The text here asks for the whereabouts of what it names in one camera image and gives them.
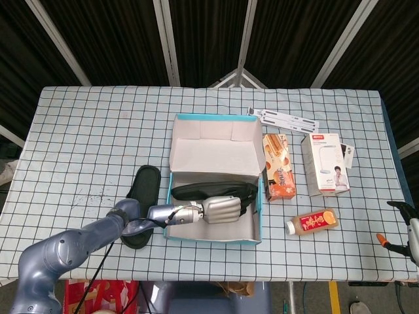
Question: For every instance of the metal table leg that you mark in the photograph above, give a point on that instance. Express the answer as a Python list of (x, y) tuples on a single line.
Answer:
[(290, 297)]

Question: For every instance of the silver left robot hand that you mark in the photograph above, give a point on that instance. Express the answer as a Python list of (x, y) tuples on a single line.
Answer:
[(222, 209)]

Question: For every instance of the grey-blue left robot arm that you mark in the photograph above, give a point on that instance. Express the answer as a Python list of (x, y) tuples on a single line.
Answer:
[(65, 248)]

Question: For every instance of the light blue shoebox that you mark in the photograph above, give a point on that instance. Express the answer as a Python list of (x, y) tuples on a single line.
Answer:
[(222, 153)]

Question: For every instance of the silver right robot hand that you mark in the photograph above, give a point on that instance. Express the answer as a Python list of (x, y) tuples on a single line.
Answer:
[(414, 235)]

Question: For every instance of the white sneaker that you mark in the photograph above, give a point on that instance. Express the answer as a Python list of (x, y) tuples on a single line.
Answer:
[(360, 309)]

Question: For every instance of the white partition frame post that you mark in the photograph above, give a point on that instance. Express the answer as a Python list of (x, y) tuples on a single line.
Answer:
[(13, 135), (59, 42), (409, 148), (245, 42), (343, 42), (167, 49)]

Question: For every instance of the brown paper bag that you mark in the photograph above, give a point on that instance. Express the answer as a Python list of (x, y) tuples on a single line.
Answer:
[(235, 288)]

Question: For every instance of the white triangular frame foot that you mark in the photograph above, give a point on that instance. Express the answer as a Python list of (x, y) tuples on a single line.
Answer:
[(226, 80)]

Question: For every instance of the white crumpled cloth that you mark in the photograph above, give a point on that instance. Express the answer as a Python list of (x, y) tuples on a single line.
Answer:
[(6, 173)]

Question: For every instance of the brown drink bottle red label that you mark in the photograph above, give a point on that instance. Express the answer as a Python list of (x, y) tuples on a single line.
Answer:
[(314, 222)]

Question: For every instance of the black slipper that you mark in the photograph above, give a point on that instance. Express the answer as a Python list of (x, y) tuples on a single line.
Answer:
[(145, 183), (203, 191)]

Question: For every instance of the small printed leaflet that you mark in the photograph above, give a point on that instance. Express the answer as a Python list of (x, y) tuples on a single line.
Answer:
[(348, 155)]

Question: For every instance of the blue checkered tablecloth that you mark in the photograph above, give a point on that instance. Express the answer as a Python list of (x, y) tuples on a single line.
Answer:
[(82, 131)]

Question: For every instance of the white perforated metal bracket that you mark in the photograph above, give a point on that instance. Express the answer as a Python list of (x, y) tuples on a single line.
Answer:
[(284, 119)]

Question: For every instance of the red printed bag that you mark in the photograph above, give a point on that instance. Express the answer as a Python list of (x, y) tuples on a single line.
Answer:
[(111, 294)]

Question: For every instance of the white desk lamp box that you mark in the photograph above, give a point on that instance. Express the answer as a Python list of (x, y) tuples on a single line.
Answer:
[(327, 163)]

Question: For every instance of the orange snack box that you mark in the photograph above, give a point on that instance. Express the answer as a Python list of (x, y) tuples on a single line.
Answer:
[(280, 170)]

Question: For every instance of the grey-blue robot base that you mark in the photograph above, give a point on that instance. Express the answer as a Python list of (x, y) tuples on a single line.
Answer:
[(196, 301)]

